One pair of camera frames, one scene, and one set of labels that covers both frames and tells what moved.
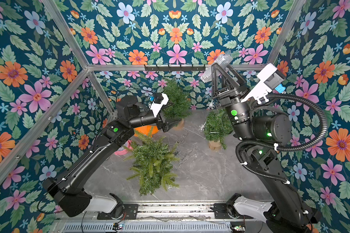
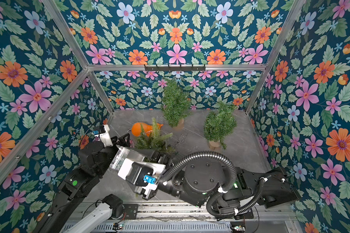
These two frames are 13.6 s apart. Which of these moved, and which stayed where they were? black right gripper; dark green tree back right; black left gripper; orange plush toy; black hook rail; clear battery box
Moved: black left gripper; black right gripper; clear battery box
Stayed: dark green tree back right; orange plush toy; black hook rail
